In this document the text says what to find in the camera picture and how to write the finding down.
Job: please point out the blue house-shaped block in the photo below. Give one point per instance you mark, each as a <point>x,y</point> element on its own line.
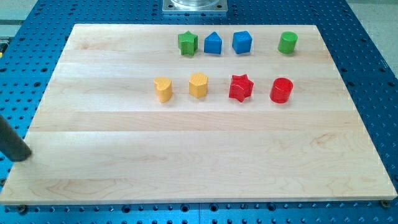
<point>213,44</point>

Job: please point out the red cylinder block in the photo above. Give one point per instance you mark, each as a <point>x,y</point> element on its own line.
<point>281,90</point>

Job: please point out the green cylinder block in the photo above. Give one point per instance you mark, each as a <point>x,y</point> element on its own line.
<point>287,42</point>

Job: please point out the blue cube block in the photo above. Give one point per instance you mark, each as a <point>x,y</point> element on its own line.
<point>242,41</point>

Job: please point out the green star block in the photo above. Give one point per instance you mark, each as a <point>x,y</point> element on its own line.
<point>187,43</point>

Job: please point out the light wooden board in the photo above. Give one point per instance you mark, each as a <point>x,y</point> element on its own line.
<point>100,135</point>

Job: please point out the blue perforated metal table plate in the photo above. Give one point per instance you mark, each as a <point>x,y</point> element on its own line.
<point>357,39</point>

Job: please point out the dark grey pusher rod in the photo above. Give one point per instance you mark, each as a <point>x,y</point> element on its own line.
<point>12,145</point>

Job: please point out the red star block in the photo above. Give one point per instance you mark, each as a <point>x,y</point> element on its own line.
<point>240,87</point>

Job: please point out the yellow heart block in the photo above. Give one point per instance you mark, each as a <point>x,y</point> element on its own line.
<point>163,88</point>

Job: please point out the yellow hexagon block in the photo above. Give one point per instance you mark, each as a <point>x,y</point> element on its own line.
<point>198,85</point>

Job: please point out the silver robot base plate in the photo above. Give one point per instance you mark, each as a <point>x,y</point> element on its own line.
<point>193,6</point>

